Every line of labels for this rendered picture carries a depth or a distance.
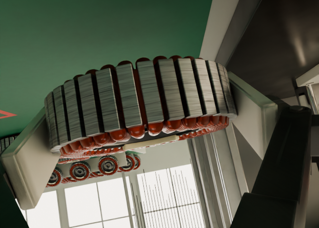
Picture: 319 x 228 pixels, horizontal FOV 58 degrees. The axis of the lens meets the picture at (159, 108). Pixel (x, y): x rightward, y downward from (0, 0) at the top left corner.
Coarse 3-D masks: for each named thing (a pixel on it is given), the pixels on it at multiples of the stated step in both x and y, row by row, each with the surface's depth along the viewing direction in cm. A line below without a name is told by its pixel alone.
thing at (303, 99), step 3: (300, 93) 46; (303, 93) 46; (300, 96) 46; (303, 96) 46; (300, 99) 46; (303, 99) 46; (306, 99) 46; (300, 102) 46; (303, 102) 46; (306, 102) 46; (303, 105) 46; (306, 105) 46; (309, 105) 46
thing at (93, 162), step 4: (124, 152) 160; (116, 156) 159; (120, 156) 159; (124, 156) 159; (84, 160) 160; (88, 160) 160; (92, 160) 160; (96, 160) 160; (120, 160) 159; (124, 160) 159; (60, 164) 160; (64, 164) 160; (68, 164) 160; (92, 164) 159; (96, 164) 159; (108, 164) 159; (120, 164) 158; (124, 164) 158; (128, 164) 173; (60, 168) 160; (64, 168) 160; (68, 168) 160; (92, 168) 159; (96, 168) 159; (64, 172) 159; (68, 172) 159; (76, 172) 159; (52, 176) 159; (64, 176) 159; (68, 176) 159
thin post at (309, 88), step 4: (308, 88) 40; (308, 92) 40; (312, 92) 40; (308, 96) 40; (312, 96) 40; (312, 100) 40; (312, 104) 40; (316, 104) 40; (312, 108) 40; (316, 108) 40; (316, 112) 40
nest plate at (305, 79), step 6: (318, 66) 34; (306, 72) 37; (312, 72) 36; (318, 72) 35; (300, 78) 39; (306, 78) 38; (312, 78) 36; (318, 78) 37; (300, 84) 40; (306, 84) 40
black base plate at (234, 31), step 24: (240, 0) 20; (264, 0) 16; (288, 0) 17; (312, 0) 18; (240, 24) 21; (264, 24) 20; (288, 24) 21; (312, 24) 22; (240, 48) 24; (264, 48) 25; (288, 48) 26; (312, 48) 28; (240, 72) 31; (264, 72) 33; (288, 72) 36; (288, 96) 56
